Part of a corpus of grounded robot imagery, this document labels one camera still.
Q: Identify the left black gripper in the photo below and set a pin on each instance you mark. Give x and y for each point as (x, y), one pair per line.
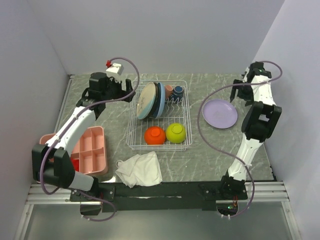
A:
(121, 93)

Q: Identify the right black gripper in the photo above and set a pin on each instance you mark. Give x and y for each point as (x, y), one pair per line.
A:
(248, 98)

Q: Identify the beige blue leaf plate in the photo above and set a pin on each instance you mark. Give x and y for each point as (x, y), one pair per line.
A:
(146, 100)

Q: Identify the lilac purple plate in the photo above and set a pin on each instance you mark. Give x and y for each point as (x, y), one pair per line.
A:
(219, 113)

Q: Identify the light blue plate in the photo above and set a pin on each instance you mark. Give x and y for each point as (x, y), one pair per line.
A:
(160, 101)

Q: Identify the pink printed ceramic mug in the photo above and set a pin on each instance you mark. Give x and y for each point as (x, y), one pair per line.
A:
(168, 90)

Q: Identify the dark blue ceramic mug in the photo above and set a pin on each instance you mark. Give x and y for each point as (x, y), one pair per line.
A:
(177, 93)

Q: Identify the orange bowl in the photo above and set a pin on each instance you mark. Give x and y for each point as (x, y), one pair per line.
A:
(155, 135)

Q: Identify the yellow-green bowl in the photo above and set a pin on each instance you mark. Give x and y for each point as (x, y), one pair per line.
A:
(176, 133)

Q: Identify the dark red plate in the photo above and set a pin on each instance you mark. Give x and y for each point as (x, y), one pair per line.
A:
(155, 103)

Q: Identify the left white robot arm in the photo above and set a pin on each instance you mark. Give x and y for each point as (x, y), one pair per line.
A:
(51, 161)

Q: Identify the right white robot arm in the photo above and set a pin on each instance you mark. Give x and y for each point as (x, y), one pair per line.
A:
(258, 125)

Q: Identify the pink compartment tray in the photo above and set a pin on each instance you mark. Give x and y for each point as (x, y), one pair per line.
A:
(91, 152)

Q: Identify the white cloth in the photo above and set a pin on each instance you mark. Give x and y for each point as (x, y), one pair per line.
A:
(140, 170)

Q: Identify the black base beam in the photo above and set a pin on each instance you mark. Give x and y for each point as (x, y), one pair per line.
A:
(203, 195)

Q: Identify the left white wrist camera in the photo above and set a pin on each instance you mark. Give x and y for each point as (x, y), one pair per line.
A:
(114, 71)

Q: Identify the white wire dish rack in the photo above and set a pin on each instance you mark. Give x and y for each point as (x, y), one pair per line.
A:
(175, 111)

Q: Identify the aluminium rail frame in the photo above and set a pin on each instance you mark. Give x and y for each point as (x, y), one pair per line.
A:
(37, 197)

